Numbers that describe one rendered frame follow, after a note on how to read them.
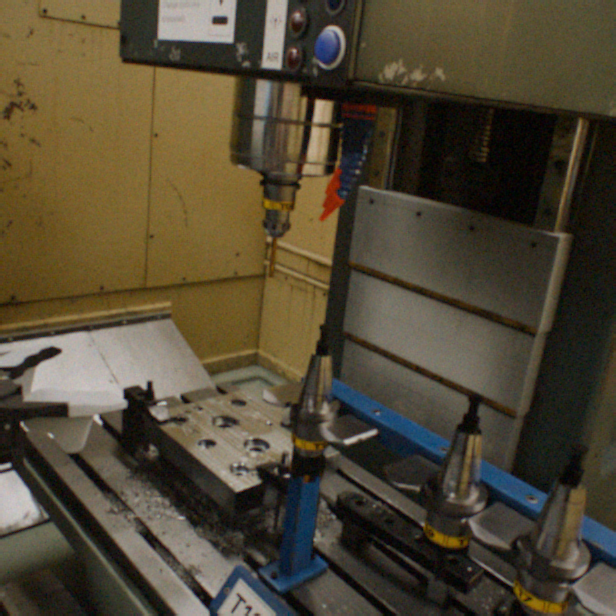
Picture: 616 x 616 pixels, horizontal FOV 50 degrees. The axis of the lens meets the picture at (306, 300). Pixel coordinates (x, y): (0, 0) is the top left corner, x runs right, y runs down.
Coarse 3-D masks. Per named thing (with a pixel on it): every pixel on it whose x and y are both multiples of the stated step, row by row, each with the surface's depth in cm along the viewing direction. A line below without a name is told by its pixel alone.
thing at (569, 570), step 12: (528, 528) 64; (528, 540) 62; (516, 552) 63; (528, 552) 60; (588, 552) 61; (516, 564) 62; (528, 564) 61; (540, 564) 60; (552, 564) 59; (564, 564) 59; (576, 564) 59; (540, 576) 61; (552, 576) 60; (564, 576) 59; (576, 576) 59; (552, 588) 59; (564, 588) 59
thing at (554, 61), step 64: (128, 0) 85; (256, 0) 67; (384, 0) 58; (448, 0) 64; (512, 0) 70; (576, 0) 78; (192, 64) 77; (256, 64) 68; (384, 64) 61; (448, 64) 66; (512, 64) 74; (576, 64) 82
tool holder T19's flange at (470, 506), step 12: (432, 480) 70; (432, 492) 68; (480, 492) 69; (432, 504) 69; (444, 504) 67; (456, 504) 66; (468, 504) 66; (480, 504) 67; (444, 516) 67; (456, 516) 67; (468, 516) 67
